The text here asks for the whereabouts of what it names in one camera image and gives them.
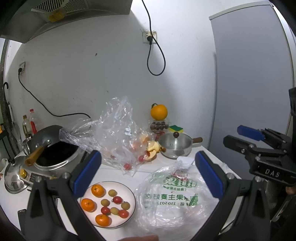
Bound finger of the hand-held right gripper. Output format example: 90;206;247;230
237;125;292;150
223;136;289;163

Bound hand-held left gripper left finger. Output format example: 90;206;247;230
25;150;102;241

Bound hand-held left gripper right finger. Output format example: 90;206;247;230
192;151;271;241

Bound mandarin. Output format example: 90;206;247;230
95;214;111;227
80;198;96;212
91;184;106;198

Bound white plate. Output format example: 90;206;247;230
80;181;136;229

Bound green printed plastic bag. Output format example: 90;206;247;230
134;160;222;234

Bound person's left hand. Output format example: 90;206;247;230
117;235;160;241

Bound steel induction cooker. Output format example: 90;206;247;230
20;144;86;186

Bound steel pot lid with knob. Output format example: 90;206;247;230
158;132;193;151

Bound clear plastic bag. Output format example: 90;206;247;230
60;96;162;178

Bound grey refrigerator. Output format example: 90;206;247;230
209;3;296;167

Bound pale orange fruit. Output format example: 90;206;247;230
137;134;151;147

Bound clear box of dark fruit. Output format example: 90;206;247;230
149;120;170;132

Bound steel wok lid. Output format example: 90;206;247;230
4;156;29;194

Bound large orange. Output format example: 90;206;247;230
151;103;168;121

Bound black umbrella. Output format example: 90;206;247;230
3;82;10;109

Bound steel range hood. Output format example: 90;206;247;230
0;0;133;43

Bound steel pot with wooden handle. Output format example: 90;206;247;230
158;137;203;159

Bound black wok with wooden handle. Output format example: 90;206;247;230
24;125;64;167

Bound black cooker cable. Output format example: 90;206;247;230
18;70;92;121

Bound black range hood cable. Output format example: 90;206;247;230
142;0;166;76

